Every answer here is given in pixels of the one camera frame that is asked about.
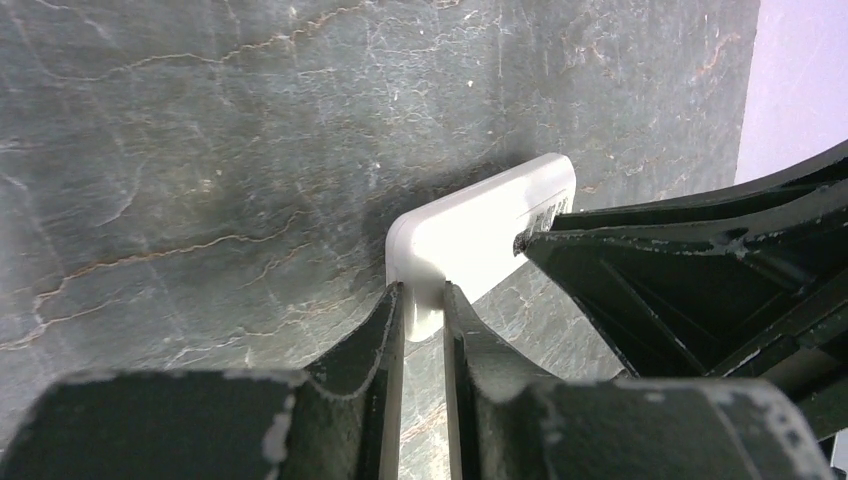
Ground white remote control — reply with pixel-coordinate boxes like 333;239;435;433
385;153;577;342

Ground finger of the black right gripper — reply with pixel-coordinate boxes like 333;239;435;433
523;181;847;438
551;142;847;231

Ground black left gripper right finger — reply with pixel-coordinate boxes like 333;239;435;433
443;283;834;479

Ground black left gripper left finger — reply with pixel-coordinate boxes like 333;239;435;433
1;283;404;479

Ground white battery cover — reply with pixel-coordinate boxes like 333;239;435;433
513;193;574;255

